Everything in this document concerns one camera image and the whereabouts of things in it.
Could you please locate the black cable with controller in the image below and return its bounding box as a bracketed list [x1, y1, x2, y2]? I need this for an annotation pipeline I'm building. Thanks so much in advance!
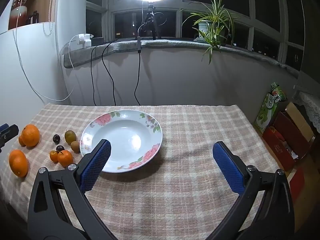
[134, 1, 153, 106]

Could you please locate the green snack bag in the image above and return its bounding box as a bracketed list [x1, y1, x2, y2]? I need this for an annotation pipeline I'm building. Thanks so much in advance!
[254, 82, 288, 133]

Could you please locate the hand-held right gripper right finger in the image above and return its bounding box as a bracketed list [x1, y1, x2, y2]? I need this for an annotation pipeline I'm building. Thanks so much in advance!
[207, 141, 295, 240]

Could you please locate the checkered tablecloth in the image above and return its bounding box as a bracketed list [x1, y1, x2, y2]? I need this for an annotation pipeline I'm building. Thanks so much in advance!
[0, 102, 288, 240]

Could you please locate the green round fruit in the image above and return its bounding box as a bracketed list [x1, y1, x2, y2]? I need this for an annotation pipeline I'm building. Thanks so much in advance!
[64, 130, 77, 143]

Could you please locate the green spider plant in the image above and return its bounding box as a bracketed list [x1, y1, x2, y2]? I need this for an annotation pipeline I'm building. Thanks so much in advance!
[182, 0, 238, 65]

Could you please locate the red vase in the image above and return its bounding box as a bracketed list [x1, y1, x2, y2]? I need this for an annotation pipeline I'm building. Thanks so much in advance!
[8, 0, 32, 30]

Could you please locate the long white cable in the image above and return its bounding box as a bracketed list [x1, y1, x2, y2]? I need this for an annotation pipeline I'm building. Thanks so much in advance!
[13, 0, 75, 102]

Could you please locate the white floral plate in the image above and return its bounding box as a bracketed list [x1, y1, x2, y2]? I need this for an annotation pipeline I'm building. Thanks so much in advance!
[79, 110, 163, 173]

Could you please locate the white plant pot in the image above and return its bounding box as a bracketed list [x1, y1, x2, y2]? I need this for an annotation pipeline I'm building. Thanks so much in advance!
[198, 21, 211, 41]

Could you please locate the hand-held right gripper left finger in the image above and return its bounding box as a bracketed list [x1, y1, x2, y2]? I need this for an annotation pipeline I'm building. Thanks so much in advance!
[27, 139, 118, 240]

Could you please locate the white lace cloth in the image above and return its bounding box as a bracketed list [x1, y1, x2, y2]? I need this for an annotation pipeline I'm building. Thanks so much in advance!
[292, 90, 320, 133]

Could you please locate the red box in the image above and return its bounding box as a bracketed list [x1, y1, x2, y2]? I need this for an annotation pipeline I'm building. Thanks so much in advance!
[262, 111, 316, 172]

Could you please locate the large orange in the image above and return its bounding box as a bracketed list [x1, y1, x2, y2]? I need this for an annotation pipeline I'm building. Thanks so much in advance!
[9, 149, 29, 178]
[21, 124, 40, 147]

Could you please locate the brown cardboard box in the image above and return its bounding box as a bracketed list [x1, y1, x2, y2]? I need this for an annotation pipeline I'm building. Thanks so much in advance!
[284, 102, 316, 143]

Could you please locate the grey windowsill mat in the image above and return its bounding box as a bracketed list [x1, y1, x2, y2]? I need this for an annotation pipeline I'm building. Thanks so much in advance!
[63, 38, 302, 72]

